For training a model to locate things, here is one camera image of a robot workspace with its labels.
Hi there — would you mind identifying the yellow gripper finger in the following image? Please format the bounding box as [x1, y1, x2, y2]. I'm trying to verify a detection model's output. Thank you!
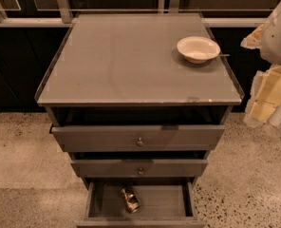
[244, 100, 275, 127]
[240, 25, 264, 49]

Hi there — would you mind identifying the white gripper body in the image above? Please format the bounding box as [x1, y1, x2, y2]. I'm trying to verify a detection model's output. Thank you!
[256, 65, 281, 107]

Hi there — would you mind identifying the orange soda can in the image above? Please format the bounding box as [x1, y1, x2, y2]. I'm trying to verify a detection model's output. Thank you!
[121, 187, 141, 214]

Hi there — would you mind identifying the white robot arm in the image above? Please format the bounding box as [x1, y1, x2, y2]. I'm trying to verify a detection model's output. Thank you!
[240, 2, 281, 127]

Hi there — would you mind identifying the grey bottom drawer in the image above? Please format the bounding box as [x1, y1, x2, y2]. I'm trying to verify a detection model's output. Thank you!
[76, 180, 205, 228]

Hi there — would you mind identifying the grey drawer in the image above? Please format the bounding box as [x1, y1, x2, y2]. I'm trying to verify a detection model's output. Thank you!
[51, 125, 224, 152]
[76, 180, 205, 228]
[71, 159, 208, 178]

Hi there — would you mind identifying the grey middle drawer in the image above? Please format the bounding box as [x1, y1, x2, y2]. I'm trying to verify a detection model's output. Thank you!
[71, 159, 208, 178]

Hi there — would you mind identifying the grey top drawer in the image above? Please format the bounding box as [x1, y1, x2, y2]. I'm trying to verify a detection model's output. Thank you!
[51, 125, 224, 152]

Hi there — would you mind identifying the white paper bowl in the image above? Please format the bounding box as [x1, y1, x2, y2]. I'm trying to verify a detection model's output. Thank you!
[177, 36, 220, 64]

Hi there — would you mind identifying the metal railing frame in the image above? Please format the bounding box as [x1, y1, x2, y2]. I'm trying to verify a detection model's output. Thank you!
[0, 0, 281, 28]

